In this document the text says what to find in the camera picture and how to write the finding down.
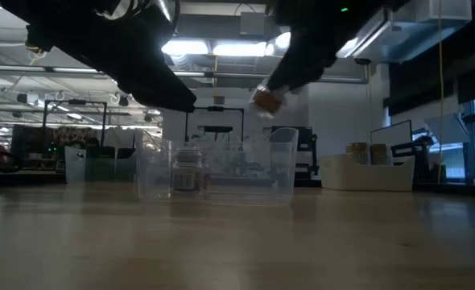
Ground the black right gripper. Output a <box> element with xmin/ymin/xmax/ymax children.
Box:
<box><xmin>266</xmin><ymin>23</ymin><xmax>339</xmax><ymax>92</ymax></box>

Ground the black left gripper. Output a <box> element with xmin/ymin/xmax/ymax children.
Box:
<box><xmin>72</xmin><ymin>23</ymin><xmax>198</xmax><ymax>114</ymax></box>

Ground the glass jar orange spice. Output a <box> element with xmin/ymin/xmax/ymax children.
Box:
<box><xmin>250</xmin><ymin>82</ymin><xmax>287</xmax><ymax>121</ymax></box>

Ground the glass spice jar barcode label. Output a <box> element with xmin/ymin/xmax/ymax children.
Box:
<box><xmin>171</xmin><ymin>146</ymin><xmax>213</xmax><ymax>193</ymax></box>

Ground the dark green spice tin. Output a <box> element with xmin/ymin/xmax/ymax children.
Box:
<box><xmin>85</xmin><ymin>145</ymin><xmax>117</xmax><ymax>182</ymax></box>

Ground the ceiling light panel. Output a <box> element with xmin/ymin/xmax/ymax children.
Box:
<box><xmin>161</xmin><ymin>39</ymin><xmax>209</xmax><ymax>56</ymax></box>
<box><xmin>213</xmin><ymin>40</ymin><xmax>268</xmax><ymax>57</ymax></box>

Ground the horizontal silver pipe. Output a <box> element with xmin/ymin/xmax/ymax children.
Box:
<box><xmin>0</xmin><ymin>64</ymin><xmax>370</xmax><ymax>85</ymax></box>

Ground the white box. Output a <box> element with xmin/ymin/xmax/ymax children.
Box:
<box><xmin>102</xmin><ymin>127</ymin><xmax>136</xmax><ymax>150</ymax></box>

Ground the grey ceiling box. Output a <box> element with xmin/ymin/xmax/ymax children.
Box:
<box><xmin>239</xmin><ymin>11</ymin><xmax>269</xmax><ymax>38</ymax></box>

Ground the red patterned board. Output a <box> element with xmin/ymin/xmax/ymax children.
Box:
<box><xmin>11</xmin><ymin>125</ymin><xmax>101</xmax><ymax>148</ymax></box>

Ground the clear plastic bin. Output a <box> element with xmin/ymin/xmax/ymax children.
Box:
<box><xmin>134</xmin><ymin>127</ymin><xmax>299</xmax><ymax>206</ymax></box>

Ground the translucent frosted plastic bin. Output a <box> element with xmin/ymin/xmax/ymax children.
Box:
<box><xmin>64</xmin><ymin>145</ymin><xmax>138</xmax><ymax>184</ymax></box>

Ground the white plastic bin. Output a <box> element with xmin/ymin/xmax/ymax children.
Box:
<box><xmin>320</xmin><ymin>155</ymin><xmax>415</xmax><ymax>193</ymax></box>

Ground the black desk shelf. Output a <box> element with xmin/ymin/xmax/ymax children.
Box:
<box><xmin>390</xmin><ymin>135</ymin><xmax>436</xmax><ymax>158</ymax></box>

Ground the black metal frame stand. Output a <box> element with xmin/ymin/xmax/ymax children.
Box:
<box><xmin>184</xmin><ymin>106</ymin><xmax>246</xmax><ymax>143</ymax></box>

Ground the smooth silver round duct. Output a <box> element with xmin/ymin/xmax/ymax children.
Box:
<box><xmin>156</xmin><ymin>0</ymin><xmax>180</xmax><ymax>23</ymax></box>

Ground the white board black frame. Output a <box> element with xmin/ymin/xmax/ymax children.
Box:
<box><xmin>370</xmin><ymin>119</ymin><xmax>414</xmax><ymax>159</ymax></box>

